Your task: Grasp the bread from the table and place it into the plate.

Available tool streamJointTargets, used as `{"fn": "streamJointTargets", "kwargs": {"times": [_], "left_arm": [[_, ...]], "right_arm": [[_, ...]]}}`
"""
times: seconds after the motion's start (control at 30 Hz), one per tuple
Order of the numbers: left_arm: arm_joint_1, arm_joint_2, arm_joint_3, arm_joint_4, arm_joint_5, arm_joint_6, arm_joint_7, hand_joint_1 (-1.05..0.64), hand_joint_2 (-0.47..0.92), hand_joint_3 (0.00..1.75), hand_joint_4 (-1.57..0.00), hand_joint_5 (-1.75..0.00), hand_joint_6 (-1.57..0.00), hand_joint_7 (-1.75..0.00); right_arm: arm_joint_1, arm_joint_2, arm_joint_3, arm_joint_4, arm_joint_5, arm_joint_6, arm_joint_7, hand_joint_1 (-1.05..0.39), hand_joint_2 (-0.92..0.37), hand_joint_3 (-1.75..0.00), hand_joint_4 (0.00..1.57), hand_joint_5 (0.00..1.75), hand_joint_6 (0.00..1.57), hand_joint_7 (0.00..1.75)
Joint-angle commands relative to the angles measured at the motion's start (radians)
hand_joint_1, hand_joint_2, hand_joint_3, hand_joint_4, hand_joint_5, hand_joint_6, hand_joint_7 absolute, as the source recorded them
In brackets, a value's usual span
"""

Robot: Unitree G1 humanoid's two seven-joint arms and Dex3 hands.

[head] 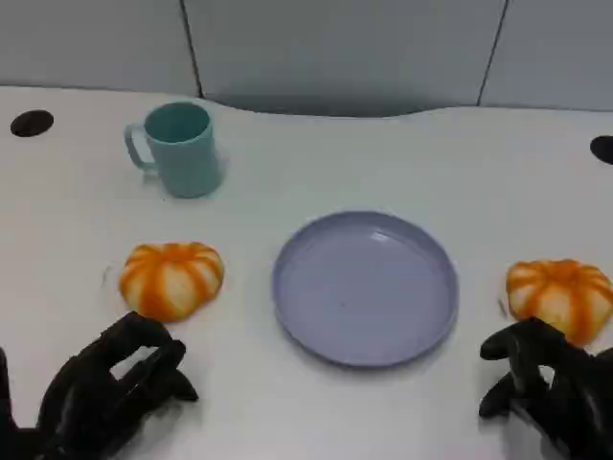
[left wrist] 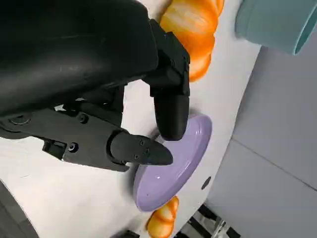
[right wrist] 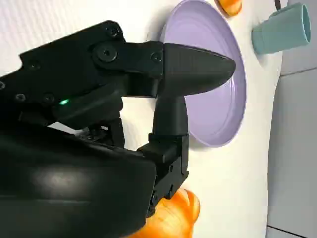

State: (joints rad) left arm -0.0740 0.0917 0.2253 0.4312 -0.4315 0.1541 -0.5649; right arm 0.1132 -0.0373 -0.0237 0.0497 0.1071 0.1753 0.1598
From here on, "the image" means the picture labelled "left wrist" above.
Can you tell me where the large orange toy bread roll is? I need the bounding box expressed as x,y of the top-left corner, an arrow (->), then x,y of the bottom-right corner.
159,0 -> 225,83

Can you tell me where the black round table grommet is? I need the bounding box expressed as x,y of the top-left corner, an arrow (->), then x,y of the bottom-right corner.
201,176 -> 212,190

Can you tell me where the black metal frame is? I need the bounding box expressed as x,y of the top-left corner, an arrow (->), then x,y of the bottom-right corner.
182,203 -> 241,238

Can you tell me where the pale green mug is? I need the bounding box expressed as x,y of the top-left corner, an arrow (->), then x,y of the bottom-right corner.
235,0 -> 317,56

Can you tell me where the small orange toy bread roll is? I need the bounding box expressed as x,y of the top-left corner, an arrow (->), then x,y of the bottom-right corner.
146,195 -> 180,238

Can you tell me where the lilac plate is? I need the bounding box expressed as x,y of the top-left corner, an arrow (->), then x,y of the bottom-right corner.
133,114 -> 213,214

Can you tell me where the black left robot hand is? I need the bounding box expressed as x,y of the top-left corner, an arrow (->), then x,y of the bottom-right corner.
0,0 -> 191,173

